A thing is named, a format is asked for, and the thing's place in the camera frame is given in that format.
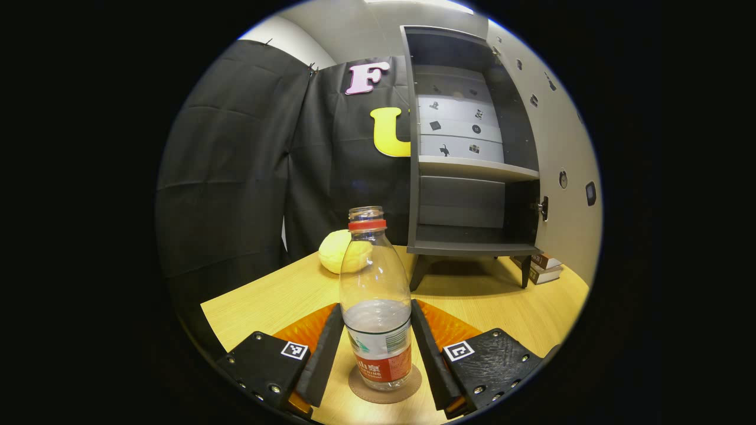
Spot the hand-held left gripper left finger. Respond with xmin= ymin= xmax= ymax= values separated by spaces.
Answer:
xmin=214 ymin=303 xmax=345 ymax=421

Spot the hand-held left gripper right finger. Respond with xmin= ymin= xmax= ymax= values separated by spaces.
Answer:
xmin=410 ymin=299 xmax=547 ymax=420

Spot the brown round coaster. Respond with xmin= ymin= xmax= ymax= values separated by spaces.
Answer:
xmin=348 ymin=363 xmax=423 ymax=405

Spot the clear plastic bottle red label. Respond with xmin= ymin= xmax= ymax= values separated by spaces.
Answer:
xmin=339 ymin=206 xmax=413 ymax=391

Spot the dark grey cabinet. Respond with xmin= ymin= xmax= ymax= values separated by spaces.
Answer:
xmin=400 ymin=25 xmax=545 ymax=292

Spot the grey cabinet door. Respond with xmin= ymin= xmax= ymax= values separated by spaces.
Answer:
xmin=487 ymin=19 xmax=604 ymax=290

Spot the yellow round plush cushion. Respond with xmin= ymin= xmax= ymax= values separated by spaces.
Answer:
xmin=318 ymin=230 xmax=374 ymax=275

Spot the pale cover book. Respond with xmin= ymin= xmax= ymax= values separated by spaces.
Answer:
xmin=510 ymin=256 xmax=564 ymax=286

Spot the black backdrop cloth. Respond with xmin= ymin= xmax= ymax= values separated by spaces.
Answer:
xmin=155 ymin=39 xmax=415 ymax=355

